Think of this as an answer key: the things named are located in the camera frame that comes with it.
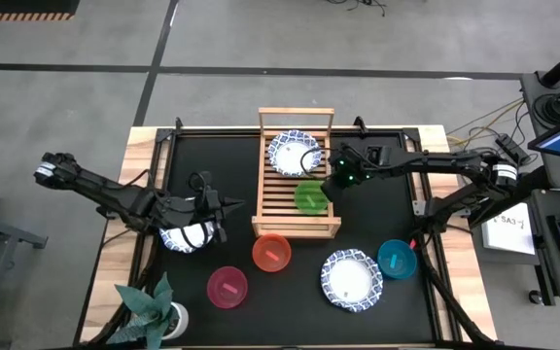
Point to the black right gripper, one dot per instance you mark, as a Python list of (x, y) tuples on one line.
[(353, 167)]

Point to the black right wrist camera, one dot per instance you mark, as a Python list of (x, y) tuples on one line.
[(379, 154)]

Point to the pink plastic bowl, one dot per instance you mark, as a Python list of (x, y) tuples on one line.
[(226, 294)]

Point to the black aluminium table frame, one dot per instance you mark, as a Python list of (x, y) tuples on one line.
[(411, 134)]

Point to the wooden slatted shelf rack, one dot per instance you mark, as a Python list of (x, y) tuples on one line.
[(280, 226)]

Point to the grey metal cart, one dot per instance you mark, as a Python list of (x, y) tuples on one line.
[(3, 233)]

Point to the orange plastic bowl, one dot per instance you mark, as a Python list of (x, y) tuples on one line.
[(271, 260)]

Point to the green plant in white pot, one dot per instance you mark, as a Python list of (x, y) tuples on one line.
[(146, 311)]

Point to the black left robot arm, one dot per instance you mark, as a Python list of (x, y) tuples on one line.
[(100, 192)]

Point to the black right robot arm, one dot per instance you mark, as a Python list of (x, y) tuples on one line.
[(445, 163)]

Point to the black table mat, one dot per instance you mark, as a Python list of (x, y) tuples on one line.
[(285, 311)]

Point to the green plastic bowl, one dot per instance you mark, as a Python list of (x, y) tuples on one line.
[(308, 203)]

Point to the white paper sheet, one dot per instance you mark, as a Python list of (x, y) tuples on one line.
[(508, 235)]

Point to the teal plastic bowl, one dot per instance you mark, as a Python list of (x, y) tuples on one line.
[(399, 265)]

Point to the hazard-striped black floor mat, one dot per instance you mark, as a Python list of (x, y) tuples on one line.
[(37, 7)]

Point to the blue patterned paper plate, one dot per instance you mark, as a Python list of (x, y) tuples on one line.
[(287, 158), (352, 281), (195, 236)]

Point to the black power strip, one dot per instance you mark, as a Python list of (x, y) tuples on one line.
[(513, 149)]

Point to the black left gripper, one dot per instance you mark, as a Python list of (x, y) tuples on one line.
[(187, 210)]

